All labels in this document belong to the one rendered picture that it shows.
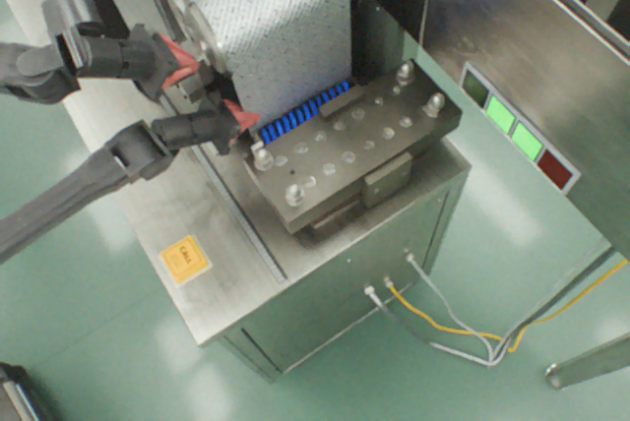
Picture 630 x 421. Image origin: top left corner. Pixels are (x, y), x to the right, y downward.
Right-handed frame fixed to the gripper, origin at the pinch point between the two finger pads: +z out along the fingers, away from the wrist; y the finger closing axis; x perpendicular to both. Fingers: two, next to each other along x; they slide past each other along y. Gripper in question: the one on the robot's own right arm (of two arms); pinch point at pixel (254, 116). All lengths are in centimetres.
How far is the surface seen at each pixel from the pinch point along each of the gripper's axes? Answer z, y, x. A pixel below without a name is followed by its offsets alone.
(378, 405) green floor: 51, 49, -94
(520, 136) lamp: 20.3, 34.6, 24.6
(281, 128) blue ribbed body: 4.6, 3.1, -1.2
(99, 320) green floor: -5, -28, -127
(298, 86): 7.7, 0.3, 6.5
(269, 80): -0.3, 0.2, 9.3
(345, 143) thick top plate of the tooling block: 12.4, 12.5, 2.2
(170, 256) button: -16.0, 8.5, -26.5
